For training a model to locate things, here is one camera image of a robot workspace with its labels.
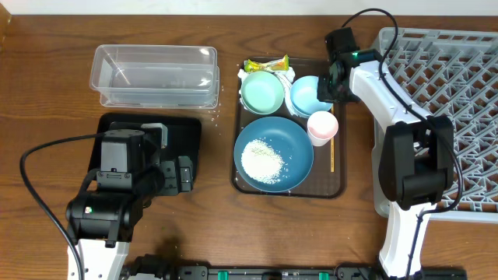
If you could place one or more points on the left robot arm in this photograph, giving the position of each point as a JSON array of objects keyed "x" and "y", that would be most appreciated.
[{"x": 134, "y": 169}]

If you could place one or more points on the white rice pile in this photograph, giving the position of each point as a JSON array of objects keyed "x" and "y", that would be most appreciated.
[{"x": 261, "y": 162}]

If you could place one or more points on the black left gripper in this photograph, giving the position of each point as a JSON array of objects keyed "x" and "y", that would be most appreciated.
[{"x": 182, "y": 175}]

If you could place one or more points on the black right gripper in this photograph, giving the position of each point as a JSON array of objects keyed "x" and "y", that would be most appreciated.
[{"x": 326, "y": 93}]

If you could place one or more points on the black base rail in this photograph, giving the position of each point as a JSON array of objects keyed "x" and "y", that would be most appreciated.
[{"x": 156, "y": 267}]

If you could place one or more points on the grey dishwasher rack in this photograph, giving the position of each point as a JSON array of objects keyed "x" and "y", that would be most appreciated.
[{"x": 454, "y": 73}]

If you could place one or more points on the crumpled white napkin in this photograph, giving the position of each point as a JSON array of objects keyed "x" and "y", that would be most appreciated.
[{"x": 286, "y": 78}]

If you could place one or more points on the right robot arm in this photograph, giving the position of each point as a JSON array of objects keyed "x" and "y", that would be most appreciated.
[{"x": 413, "y": 154}]

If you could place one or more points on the mint green bowl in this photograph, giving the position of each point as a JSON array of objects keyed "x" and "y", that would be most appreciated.
[{"x": 261, "y": 93}]

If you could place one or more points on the black plastic bin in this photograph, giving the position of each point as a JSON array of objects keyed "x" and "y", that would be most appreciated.
[{"x": 183, "y": 137}]

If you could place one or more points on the clear plastic bin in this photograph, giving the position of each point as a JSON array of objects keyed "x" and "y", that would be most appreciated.
[{"x": 156, "y": 76}]

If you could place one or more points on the yellow green snack wrapper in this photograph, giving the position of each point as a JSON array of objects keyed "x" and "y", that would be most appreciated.
[{"x": 281, "y": 64}]

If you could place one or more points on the dark brown serving tray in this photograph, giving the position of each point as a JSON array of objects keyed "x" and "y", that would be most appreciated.
[{"x": 321, "y": 182}]

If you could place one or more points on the light blue bowl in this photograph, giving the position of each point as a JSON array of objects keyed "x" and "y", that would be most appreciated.
[{"x": 303, "y": 96}]

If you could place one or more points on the dark blue plate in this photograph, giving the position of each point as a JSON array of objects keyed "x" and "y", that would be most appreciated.
[{"x": 289, "y": 140}]

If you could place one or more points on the pink cup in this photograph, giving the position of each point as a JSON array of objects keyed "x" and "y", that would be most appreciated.
[{"x": 322, "y": 126}]

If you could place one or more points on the wooden chopstick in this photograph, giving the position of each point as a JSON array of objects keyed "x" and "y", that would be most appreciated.
[{"x": 332, "y": 145}]

